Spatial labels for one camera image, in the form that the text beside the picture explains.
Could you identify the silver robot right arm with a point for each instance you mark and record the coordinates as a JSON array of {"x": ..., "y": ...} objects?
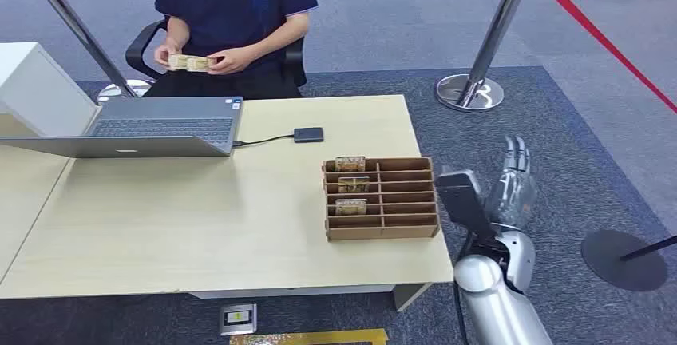
[{"x": 494, "y": 289}]

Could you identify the person's right forearm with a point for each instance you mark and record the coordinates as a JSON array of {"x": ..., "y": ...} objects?
[{"x": 177, "y": 33}]

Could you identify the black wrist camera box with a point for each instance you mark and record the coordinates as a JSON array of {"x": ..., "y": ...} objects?
[{"x": 463, "y": 197}]

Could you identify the black round stand base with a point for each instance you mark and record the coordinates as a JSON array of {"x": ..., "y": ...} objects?
[{"x": 621, "y": 263}]

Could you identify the white desk leg frame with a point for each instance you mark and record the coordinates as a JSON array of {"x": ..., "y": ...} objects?
[{"x": 407, "y": 295}]

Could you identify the person's left forearm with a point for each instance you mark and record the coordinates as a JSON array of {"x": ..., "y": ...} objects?
[{"x": 277, "y": 36}]

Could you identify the silver floor outlet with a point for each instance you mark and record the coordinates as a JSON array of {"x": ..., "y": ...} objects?
[{"x": 238, "y": 319}]

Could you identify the stack of patterned cards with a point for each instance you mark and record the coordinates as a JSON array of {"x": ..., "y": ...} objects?
[{"x": 190, "y": 63}]

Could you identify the red floor tape line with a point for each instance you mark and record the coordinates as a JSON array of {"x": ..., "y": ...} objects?
[{"x": 597, "y": 30}]

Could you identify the dark blue floor mat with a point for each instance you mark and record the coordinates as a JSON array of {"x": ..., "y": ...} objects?
[{"x": 555, "y": 136}]

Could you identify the person's left hand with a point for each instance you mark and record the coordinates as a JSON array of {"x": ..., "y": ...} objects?
[{"x": 232, "y": 60}]

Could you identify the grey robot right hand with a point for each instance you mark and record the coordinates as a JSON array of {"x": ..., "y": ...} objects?
[{"x": 512, "y": 194}]

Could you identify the grey laptop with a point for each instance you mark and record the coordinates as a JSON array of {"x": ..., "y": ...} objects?
[{"x": 158, "y": 125}]

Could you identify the yellow floor tape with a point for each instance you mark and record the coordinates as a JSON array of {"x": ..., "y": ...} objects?
[{"x": 317, "y": 338}]

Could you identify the person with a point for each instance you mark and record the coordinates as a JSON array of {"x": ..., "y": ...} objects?
[{"x": 227, "y": 9}]

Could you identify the brown wooden card holder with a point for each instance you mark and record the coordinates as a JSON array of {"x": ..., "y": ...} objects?
[{"x": 407, "y": 210}]

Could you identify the chrome stanchion post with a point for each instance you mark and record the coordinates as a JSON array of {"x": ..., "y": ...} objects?
[
  {"x": 74, "y": 25},
  {"x": 494, "y": 30}
]

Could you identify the black office chair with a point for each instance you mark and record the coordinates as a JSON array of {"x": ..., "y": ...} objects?
[{"x": 138, "y": 49}]

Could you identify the white cabinet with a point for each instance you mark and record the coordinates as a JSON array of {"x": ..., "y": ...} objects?
[{"x": 37, "y": 88}]

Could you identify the person's right hand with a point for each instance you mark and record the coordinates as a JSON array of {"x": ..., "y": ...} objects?
[{"x": 165, "y": 56}]

